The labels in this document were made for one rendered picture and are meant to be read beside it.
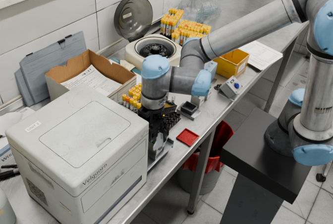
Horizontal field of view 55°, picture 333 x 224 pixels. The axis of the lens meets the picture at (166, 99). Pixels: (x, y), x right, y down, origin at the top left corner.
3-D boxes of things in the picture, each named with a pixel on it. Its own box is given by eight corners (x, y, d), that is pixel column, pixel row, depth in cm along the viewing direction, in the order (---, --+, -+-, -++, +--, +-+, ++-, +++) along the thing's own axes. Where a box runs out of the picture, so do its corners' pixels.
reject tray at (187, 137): (190, 147, 123) (190, 145, 122) (175, 138, 126) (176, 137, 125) (199, 137, 127) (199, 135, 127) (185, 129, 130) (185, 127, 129)
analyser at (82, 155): (85, 246, 92) (73, 188, 72) (26, 193, 103) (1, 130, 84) (151, 176, 112) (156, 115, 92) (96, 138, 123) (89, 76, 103)
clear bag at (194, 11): (195, 34, 187) (200, 4, 175) (168, 27, 191) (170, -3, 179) (207, 16, 206) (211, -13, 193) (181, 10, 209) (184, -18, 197)
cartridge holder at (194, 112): (194, 120, 134) (194, 114, 131) (176, 111, 137) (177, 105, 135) (200, 113, 137) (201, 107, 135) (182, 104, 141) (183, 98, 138)
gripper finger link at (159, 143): (150, 157, 107) (146, 137, 102) (161, 147, 111) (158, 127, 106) (157, 161, 106) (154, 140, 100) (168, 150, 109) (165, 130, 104)
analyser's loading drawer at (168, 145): (138, 183, 107) (138, 174, 103) (123, 173, 109) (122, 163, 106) (173, 147, 120) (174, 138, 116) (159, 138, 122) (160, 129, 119)
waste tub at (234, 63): (232, 82, 155) (237, 65, 149) (209, 70, 161) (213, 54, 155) (246, 70, 164) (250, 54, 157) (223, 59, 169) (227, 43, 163)
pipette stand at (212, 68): (208, 91, 149) (211, 74, 142) (194, 86, 151) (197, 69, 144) (216, 81, 155) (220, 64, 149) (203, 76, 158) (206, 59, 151)
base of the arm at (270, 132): (308, 136, 123) (319, 119, 116) (300, 163, 113) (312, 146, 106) (270, 119, 127) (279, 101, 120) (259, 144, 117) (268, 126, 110)
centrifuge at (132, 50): (159, 94, 144) (161, 73, 136) (119, 65, 159) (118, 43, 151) (194, 74, 158) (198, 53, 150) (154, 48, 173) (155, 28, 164)
